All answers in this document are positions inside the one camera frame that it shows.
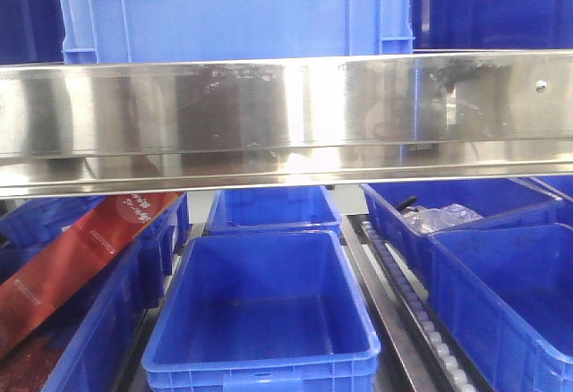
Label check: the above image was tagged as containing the light blue plastic crate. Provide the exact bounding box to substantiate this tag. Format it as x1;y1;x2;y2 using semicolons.
60;0;413;64

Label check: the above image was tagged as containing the dark blue rear middle bin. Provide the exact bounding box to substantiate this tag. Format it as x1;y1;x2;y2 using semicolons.
205;185;342;235

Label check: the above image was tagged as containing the dark blue bin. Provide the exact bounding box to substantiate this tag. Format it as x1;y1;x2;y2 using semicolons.
361;178;565;285
141;231;381;391
428;224;572;391
205;185;342;235
1;0;64;64
411;0;572;49
1;195;190;391

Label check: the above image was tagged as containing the dark blue lower middle bin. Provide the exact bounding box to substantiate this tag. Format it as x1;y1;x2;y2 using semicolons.
141;231;381;391

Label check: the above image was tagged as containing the clear plastic bag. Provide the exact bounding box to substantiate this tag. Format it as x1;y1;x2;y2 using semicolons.
402;203;483;234

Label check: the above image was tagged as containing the white roller track lower right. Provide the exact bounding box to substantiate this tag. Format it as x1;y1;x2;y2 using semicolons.
360;220;477;391

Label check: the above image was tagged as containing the red cardboard box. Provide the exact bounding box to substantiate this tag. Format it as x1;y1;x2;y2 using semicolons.
1;192;182;357

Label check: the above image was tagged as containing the dark blue rear right bin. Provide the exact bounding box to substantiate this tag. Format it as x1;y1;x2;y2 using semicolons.
361;178;565;285

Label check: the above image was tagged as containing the dark blue upper right bin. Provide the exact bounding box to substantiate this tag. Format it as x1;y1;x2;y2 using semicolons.
411;0;572;49

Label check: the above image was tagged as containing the dark blue lower left bin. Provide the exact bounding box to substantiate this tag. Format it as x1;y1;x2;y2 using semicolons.
1;195;190;391

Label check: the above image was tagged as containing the dark blue lower right bin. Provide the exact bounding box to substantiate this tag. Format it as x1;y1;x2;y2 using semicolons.
428;224;572;391

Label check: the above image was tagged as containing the dark blue upper left bin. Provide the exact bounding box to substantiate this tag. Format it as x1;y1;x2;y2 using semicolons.
1;0;64;64

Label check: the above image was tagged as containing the stainless steel shelf front rail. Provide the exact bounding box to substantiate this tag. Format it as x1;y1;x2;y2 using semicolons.
1;50;572;199

